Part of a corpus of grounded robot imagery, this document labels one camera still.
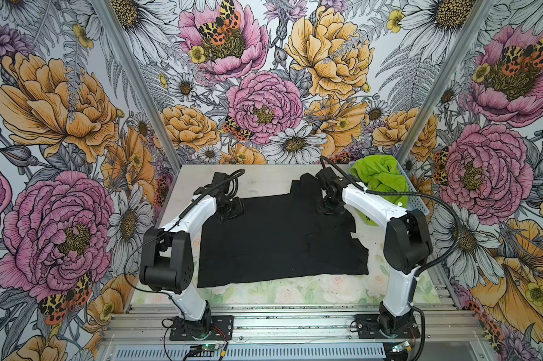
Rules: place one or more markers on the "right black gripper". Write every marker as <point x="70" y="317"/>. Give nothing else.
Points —
<point x="321" y="208"/>

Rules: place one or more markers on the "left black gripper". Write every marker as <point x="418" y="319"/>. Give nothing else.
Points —
<point x="239" y="210"/>

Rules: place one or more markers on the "black garment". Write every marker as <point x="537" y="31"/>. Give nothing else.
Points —
<point x="277" y="237"/>

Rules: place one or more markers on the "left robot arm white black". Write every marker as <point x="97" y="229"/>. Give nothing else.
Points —
<point x="166" y="258"/>

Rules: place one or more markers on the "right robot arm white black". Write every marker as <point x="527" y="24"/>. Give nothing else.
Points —
<point x="407" y="243"/>

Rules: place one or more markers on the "lime green towel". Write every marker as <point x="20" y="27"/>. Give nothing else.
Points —
<point x="379" y="176"/>

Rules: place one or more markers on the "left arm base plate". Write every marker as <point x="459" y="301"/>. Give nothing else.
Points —
<point x="214" y="328"/>

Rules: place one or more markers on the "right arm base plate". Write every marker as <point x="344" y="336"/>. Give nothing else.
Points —
<point x="383" y="326"/>

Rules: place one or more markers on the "right aluminium corner post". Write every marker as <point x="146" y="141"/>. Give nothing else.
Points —
<point x="479" y="13"/>

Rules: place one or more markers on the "aluminium corner post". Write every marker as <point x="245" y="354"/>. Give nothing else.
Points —
<point x="123" y="53"/>
<point x="479" y="13"/>

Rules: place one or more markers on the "aluminium rail frame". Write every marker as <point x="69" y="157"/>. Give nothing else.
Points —
<point x="293" y="324"/>

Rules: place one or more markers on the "white vented cable duct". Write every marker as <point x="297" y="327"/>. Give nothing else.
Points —
<point x="362" y="351"/>

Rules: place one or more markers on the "left aluminium corner post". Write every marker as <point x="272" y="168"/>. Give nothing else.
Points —
<point x="123" y="53"/>

